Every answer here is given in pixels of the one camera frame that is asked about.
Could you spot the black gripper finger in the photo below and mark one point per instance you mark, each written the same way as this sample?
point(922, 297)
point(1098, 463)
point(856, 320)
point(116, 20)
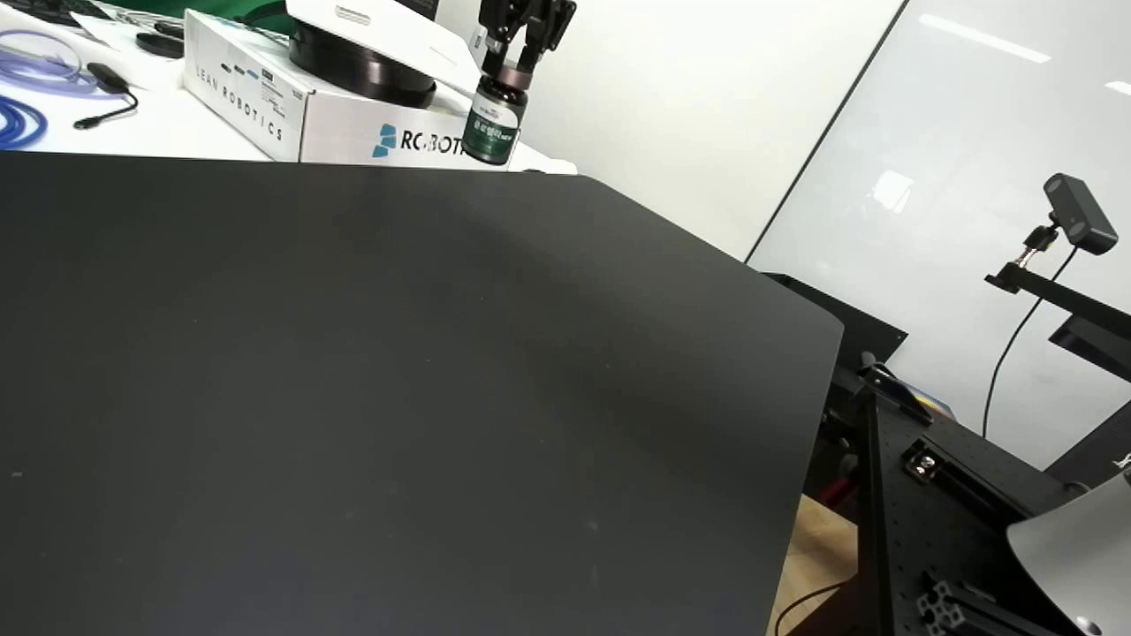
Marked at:
point(550, 24)
point(495, 24)

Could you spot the green bottle with dark cap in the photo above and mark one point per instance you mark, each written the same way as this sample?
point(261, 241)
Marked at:
point(490, 127)

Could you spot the small black puck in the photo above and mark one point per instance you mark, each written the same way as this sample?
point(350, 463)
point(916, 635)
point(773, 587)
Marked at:
point(161, 44)

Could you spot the green backdrop cloth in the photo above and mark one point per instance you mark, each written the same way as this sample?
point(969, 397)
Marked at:
point(233, 11)

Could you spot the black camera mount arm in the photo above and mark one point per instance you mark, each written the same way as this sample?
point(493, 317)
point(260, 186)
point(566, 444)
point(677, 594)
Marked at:
point(1091, 320)

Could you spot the white Robotiq cardboard box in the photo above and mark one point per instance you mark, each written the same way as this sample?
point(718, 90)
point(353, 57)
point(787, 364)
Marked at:
point(340, 127)

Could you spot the black round device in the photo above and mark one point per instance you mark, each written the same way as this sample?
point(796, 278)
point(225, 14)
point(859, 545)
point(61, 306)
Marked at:
point(366, 73)

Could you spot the black flat device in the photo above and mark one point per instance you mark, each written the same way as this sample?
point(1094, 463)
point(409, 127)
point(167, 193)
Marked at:
point(40, 8)

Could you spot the black camera on stand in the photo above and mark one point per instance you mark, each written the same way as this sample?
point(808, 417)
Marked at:
point(1078, 212)

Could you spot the black aluminium frame stand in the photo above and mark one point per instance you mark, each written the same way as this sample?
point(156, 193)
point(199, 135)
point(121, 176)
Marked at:
point(941, 516)

